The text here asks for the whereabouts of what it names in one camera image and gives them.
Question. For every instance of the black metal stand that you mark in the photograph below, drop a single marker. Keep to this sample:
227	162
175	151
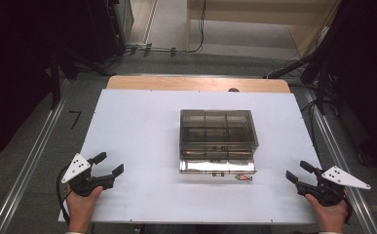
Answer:
56	78
319	74

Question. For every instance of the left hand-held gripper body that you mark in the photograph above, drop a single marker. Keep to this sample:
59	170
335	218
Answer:
79	177

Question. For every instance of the aluminium floor rail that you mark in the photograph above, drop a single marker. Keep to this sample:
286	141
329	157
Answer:
338	162
30	162

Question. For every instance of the person's left hand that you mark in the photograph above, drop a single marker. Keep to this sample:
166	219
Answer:
80	208

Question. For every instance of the clear smoky compartment box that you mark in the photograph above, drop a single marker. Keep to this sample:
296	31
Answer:
218	139

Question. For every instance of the person's right hand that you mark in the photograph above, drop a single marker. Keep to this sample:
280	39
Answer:
332	216

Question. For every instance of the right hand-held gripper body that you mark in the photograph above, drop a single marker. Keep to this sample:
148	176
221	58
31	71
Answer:
330	190

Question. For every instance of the dark curtain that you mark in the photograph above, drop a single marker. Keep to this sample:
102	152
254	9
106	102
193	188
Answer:
17	65
368	81

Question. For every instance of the small fish-shaped lure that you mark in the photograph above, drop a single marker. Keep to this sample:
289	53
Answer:
243	177

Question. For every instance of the white board sheet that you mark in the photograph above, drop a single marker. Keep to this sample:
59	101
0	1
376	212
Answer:
143	130

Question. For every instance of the light wooden shelf unit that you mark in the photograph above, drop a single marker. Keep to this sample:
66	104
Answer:
241	16

